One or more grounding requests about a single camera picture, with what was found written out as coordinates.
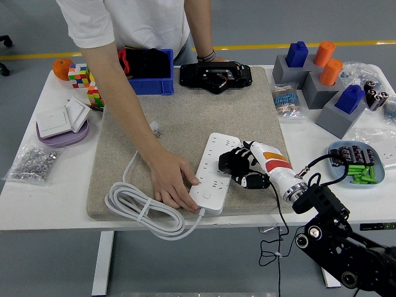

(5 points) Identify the blue plastic bin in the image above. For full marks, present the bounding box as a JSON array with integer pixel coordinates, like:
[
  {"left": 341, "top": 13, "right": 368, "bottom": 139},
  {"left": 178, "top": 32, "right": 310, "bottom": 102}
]
[{"left": 128, "top": 48, "right": 175, "bottom": 96}]

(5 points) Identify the clear plastic bag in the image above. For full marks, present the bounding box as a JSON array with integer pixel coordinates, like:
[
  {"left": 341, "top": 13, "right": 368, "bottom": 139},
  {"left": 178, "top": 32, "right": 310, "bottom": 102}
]
[{"left": 354, "top": 127, "right": 396, "bottom": 170}]

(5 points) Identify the row of dark capacitors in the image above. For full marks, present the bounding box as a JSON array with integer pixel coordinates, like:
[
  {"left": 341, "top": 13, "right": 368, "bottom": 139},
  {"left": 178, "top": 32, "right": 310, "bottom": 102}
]
[{"left": 329, "top": 145, "right": 376, "bottom": 167}]

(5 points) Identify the grey-brown mat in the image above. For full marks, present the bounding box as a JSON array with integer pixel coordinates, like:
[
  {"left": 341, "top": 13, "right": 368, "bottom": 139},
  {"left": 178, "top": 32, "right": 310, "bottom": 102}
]
[{"left": 85, "top": 65, "right": 301, "bottom": 221}]

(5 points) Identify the colourful puzzle cube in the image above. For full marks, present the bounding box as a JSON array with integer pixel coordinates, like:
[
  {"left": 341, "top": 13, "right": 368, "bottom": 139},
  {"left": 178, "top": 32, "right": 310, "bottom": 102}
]
[
  {"left": 67, "top": 62, "right": 91, "bottom": 89},
  {"left": 87, "top": 85, "right": 105, "bottom": 108}
]

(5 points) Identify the clear bag of blue parts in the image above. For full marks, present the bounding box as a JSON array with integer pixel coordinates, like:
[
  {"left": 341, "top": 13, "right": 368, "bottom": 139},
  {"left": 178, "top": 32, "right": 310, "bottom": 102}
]
[{"left": 338, "top": 61, "right": 383, "bottom": 90}]

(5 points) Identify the table control panel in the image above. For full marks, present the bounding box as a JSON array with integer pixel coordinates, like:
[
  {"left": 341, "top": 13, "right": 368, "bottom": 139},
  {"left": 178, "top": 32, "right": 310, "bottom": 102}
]
[{"left": 360, "top": 222, "right": 396, "bottom": 231}]

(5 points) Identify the black electronic device housing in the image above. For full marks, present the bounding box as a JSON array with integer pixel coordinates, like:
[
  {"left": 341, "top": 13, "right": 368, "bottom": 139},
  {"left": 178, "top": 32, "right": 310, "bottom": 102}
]
[{"left": 179, "top": 61, "right": 253, "bottom": 95}]

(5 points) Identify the purple tray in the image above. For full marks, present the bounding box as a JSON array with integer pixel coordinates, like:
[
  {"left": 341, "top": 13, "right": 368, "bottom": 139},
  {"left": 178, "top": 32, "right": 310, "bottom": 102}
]
[{"left": 36, "top": 119, "right": 90, "bottom": 148}]

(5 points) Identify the small white wall switch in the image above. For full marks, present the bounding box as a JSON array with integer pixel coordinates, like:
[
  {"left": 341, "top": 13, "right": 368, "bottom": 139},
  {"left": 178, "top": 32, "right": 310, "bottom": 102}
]
[{"left": 64, "top": 96, "right": 92, "bottom": 134}]

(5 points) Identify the grey holder block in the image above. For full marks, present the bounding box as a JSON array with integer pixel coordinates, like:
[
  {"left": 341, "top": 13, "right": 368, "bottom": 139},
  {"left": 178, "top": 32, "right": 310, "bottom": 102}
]
[
  {"left": 272, "top": 54, "right": 322, "bottom": 90},
  {"left": 315, "top": 92, "right": 368, "bottom": 139},
  {"left": 301, "top": 71, "right": 343, "bottom": 110}
]

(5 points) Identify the black plug adapter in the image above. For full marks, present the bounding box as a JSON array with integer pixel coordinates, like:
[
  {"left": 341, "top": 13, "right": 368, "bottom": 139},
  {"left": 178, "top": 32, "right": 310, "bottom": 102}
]
[{"left": 218, "top": 150, "right": 251, "bottom": 176}]

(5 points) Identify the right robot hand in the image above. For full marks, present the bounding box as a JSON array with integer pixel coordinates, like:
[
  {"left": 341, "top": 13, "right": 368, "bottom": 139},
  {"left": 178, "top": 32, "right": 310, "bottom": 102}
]
[{"left": 230, "top": 140, "right": 303, "bottom": 198}]

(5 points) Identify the orange fruit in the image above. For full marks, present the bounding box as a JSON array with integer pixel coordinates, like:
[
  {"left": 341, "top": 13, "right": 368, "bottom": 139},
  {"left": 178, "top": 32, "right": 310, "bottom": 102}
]
[{"left": 51, "top": 58, "right": 74, "bottom": 82}]

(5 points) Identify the light blue plate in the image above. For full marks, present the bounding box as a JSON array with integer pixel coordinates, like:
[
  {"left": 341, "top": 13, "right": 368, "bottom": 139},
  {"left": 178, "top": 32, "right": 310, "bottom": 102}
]
[{"left": 327, "top": 140, "right": 386, "bottom": 189}]

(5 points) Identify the orange cylinder peg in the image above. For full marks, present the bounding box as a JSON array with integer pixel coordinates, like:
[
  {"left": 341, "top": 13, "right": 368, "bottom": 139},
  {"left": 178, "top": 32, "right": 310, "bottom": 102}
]
[
  {"left": 313, "top": 40, "right": 336, "bottom": 67},
  {"left": 319, "top": 58, "right": 343, "bottom": 87}
]

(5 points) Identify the bag of resistors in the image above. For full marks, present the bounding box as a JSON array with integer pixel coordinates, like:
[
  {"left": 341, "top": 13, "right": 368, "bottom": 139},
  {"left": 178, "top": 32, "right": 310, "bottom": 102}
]
[{"left": 270, "top": 82, "right": 306, "bottom": 120}]

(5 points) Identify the black and red cloth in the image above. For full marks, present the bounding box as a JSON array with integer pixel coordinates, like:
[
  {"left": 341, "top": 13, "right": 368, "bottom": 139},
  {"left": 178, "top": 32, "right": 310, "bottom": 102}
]
[{"left": 117, "top": 46, "right": 172, "bottom": 80}]

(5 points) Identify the person's right hand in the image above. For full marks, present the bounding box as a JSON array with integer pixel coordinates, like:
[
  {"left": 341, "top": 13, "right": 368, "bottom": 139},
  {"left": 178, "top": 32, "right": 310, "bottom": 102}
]
[{"left": 149, "top": 150, "right": 201, "bottom": 214}]

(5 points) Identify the person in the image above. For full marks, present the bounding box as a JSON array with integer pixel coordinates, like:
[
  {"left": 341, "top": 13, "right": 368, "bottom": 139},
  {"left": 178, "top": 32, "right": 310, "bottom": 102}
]
[{"left": 55, "top": 0, "right": 199, "bottom": 67}]

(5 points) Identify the person's left hand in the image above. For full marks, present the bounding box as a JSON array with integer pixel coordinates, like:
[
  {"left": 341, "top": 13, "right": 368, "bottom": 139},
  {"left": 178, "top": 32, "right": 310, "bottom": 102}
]
[{"left": 200, "top": 56, "right": 230, "bottom": 64}]

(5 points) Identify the person's wristband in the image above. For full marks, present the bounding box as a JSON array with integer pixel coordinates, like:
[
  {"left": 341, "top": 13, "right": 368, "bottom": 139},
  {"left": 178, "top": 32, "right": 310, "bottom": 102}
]
[{"left": 197, "top": 48, "right": 217, "bottom": 62}]

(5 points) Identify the white power strip cord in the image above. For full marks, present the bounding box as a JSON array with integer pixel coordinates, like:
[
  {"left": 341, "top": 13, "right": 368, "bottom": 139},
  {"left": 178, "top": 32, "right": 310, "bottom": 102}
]
[{"left": 104, "top": 121, "right": 207, "bottom": 241}]

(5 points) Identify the bundle of black capacitors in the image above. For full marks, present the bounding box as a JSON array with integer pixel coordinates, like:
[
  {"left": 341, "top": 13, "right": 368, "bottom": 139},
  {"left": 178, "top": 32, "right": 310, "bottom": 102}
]
[{"left": 363, "top": 79, "right": 389, "bottom": 111}]

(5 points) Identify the blue square peg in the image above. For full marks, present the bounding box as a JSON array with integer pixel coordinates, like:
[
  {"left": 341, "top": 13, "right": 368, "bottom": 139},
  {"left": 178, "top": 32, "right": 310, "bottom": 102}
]
[
  {"left": 285, "top": 41, "right": 309, "bottom": 68},
  {"left": 334, "top": 84, "right": 366, "bottom": 114}
]

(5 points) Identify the black adapter cord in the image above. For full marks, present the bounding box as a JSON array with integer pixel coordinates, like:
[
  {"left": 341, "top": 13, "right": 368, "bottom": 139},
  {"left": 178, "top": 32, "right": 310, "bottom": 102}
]
[{"left": 259, "top": 181, "right": 306, "bottom": 297}]

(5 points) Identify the white power strip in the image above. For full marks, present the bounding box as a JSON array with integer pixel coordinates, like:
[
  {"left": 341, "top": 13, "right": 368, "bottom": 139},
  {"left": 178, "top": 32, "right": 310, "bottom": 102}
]
[{"left": 189, "top": 132, "right": 242, "bottom": 217}]

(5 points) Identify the large white wall switch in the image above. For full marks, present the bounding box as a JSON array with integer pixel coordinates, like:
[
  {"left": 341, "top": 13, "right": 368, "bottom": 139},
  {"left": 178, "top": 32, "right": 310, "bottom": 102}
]
[{"left": 35, "top": 106, "right": 72, "bottom": 139}]

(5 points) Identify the bag of metal nuts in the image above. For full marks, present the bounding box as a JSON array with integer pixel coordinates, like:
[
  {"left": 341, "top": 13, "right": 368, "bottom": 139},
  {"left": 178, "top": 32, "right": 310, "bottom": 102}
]
[{"left": 2, "top": 140, "right": 64, "bottom": 186}]

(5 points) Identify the pile of green batteries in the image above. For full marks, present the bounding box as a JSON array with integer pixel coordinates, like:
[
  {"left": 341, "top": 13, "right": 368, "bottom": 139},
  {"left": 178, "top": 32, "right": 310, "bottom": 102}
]
[{"left": 344, "top": 165, "right": 379, "bottom": 185}]

